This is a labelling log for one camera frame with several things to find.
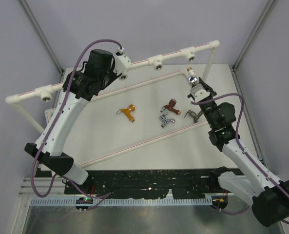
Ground white chrome knob faucet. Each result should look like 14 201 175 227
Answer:
187 67 199 85

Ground white pipe frame rack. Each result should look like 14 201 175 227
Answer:
6 39 220 171

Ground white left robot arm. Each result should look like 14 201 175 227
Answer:
24 49 117 194

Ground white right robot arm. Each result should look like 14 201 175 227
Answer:
192 79 289 227

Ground dark grey lever faucet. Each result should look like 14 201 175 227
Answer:
184 110 203 123

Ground red brown faucet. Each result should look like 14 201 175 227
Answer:
160 98 181 115

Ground orange faucet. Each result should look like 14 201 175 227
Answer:
116 104 135 123

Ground chrome silver faucet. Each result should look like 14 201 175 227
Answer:
158 113 175 128

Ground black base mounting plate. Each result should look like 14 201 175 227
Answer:
62 167 230 200

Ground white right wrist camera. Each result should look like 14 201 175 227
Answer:
188 84 210 103

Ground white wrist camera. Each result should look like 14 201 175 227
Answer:
188 84 210 103
114 47 132 74

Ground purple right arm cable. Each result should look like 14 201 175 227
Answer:
192 93 289 227

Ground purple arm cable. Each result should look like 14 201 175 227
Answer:
192 93 289 227
30 39 124 198

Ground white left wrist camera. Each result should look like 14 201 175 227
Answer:
114 47 132 74

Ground white slotted cable duct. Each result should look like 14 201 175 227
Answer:
30 196 212 207

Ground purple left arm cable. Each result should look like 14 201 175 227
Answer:
30 39 124 198

